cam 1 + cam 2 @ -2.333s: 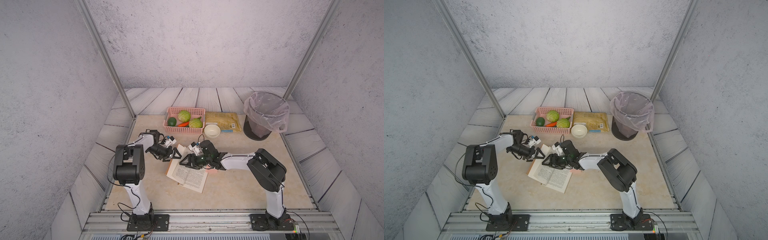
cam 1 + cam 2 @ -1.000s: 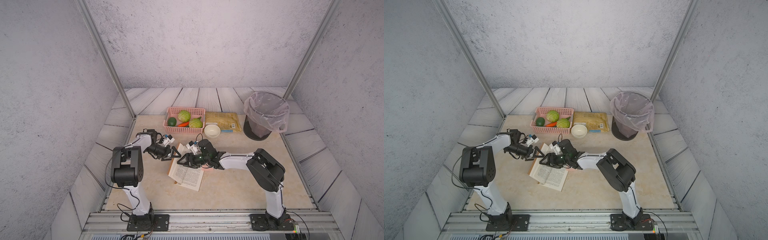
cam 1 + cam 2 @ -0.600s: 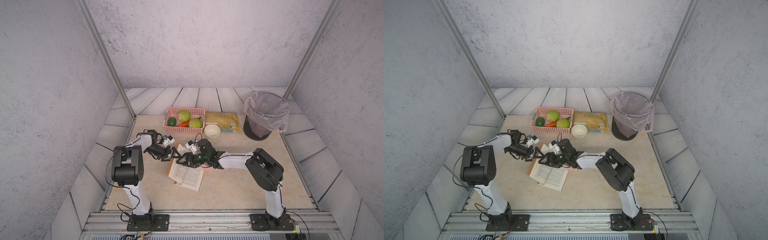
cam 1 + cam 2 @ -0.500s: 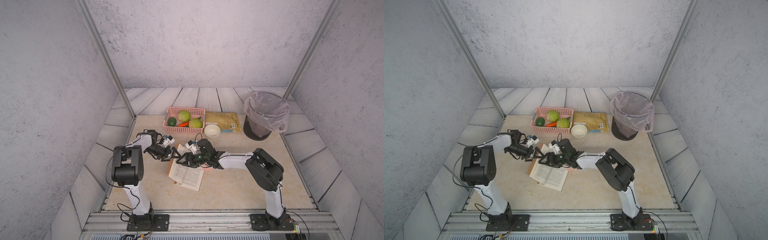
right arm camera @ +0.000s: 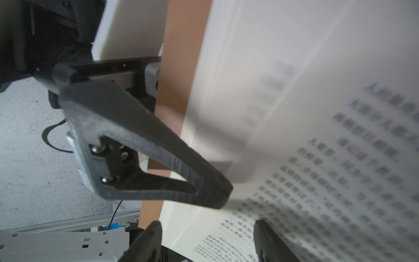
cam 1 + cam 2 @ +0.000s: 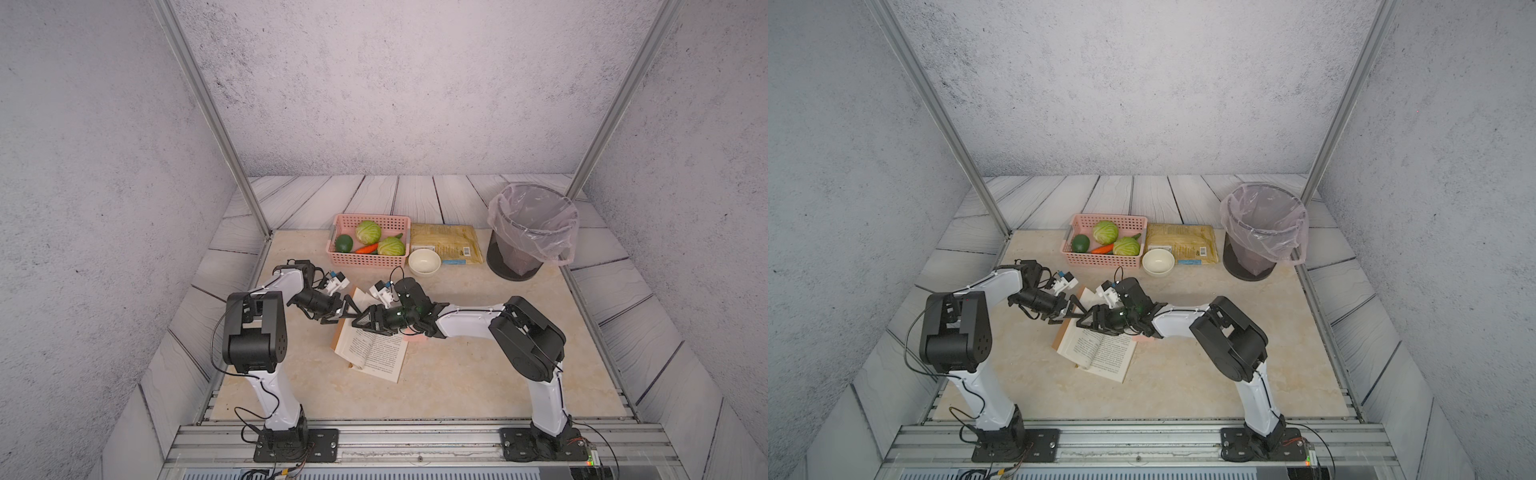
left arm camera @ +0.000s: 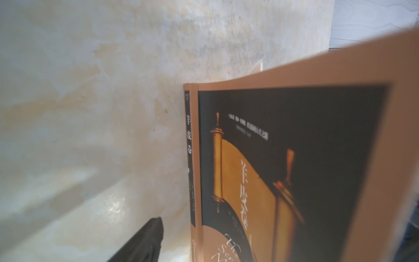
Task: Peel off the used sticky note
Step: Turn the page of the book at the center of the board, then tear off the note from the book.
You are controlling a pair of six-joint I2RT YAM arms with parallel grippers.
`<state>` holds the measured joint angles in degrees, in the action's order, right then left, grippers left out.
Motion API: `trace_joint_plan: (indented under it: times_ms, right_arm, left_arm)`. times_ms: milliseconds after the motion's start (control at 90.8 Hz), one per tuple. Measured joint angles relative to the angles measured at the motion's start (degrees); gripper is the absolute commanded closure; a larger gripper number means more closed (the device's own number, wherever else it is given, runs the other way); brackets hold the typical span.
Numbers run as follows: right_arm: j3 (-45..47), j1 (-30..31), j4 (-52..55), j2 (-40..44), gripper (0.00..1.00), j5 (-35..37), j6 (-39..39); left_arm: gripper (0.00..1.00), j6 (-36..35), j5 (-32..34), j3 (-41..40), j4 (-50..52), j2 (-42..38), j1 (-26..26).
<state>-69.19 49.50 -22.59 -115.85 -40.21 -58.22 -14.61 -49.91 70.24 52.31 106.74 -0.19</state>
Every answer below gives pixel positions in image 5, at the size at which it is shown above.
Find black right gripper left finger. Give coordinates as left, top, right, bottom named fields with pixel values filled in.
left=118, top=221, right=163, bottom=262

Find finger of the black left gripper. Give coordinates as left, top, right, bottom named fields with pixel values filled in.
left=34, top=57, right=233, bottom=209

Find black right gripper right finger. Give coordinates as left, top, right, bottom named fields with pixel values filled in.
left=254, top=219, right=300, bottom=262

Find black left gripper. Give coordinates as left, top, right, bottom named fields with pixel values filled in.
left=1, top=1, right=106, bottom=84

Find brown paperback book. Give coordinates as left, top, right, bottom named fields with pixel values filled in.
left=91, top=0, right=419, bottom=262

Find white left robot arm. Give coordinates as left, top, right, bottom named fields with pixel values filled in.
left=1, top=45, right=233, bottom=262

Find aluminium front rail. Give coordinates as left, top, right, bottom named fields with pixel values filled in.
left=8, top=208, right=141, bottom=233

